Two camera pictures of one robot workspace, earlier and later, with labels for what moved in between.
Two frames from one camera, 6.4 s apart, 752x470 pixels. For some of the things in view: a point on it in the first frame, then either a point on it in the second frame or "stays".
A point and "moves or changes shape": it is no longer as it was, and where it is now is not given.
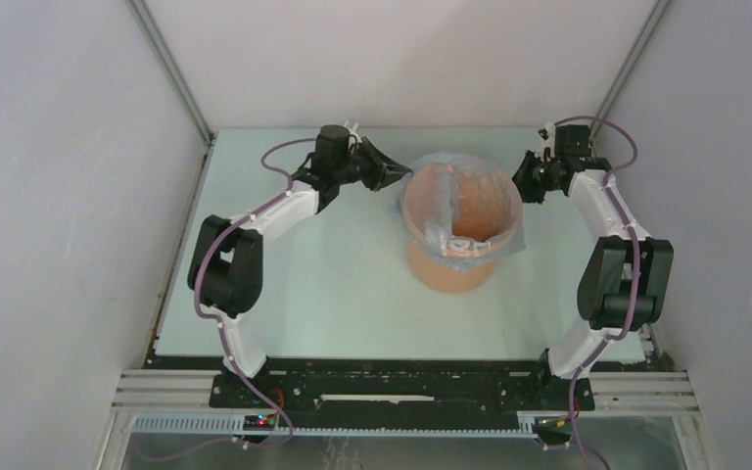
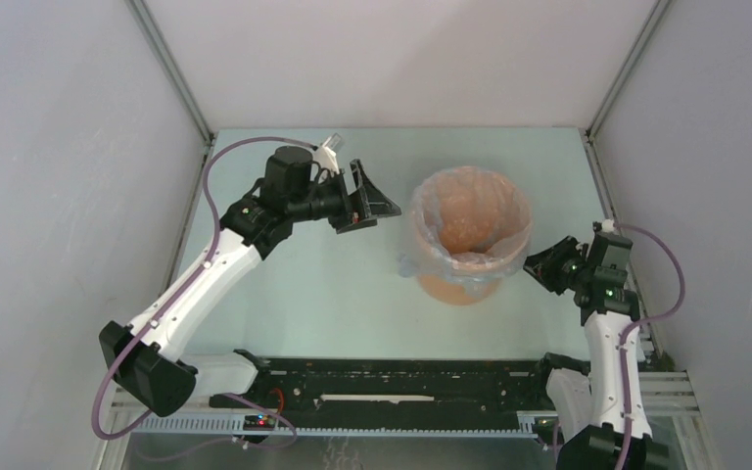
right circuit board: (553, 425) stays
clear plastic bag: (460, 210) moves or changes shape
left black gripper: (377, 182) -> (375, 203)
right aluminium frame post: (650, 25) stays
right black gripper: (521, 179) -> (547, 276)
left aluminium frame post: (175, 68) stays
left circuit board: (260, 422) stays
